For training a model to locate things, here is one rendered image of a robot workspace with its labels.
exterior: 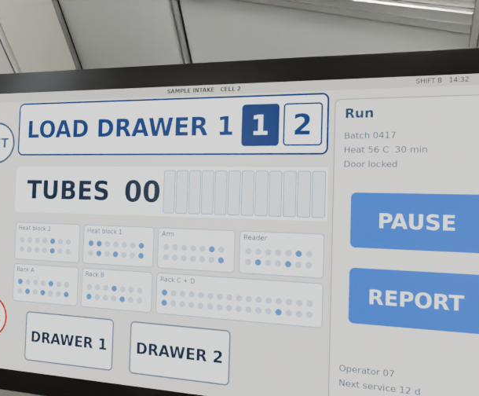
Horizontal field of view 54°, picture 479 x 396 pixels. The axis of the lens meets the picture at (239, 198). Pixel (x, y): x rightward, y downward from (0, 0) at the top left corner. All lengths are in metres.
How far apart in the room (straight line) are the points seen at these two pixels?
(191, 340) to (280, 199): 0.14
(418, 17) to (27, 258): 0.86
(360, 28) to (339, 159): 0.80
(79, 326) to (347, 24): 0.93
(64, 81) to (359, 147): 0.28
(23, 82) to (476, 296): 0.45
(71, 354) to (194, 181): 0.20
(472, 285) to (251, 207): 0.18
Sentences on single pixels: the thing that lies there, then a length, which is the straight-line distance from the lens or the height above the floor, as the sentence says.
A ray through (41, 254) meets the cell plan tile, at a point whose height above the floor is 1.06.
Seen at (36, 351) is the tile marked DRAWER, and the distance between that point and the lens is 0.51.
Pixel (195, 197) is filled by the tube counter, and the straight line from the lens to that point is 0.42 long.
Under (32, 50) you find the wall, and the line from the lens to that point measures 4.02.
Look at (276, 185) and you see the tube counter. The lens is 0.40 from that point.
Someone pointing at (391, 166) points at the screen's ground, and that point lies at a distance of 0.39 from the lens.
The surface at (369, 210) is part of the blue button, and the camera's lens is 0.39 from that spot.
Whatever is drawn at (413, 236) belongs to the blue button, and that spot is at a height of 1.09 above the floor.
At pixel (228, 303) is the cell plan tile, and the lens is 0.41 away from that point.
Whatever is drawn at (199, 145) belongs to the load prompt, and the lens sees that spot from 0.42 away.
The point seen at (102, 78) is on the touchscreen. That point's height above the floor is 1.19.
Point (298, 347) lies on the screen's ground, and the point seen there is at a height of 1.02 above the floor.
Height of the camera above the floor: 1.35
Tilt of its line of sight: 37 degrees down
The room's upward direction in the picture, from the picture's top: 10 degrees counter-clockwise
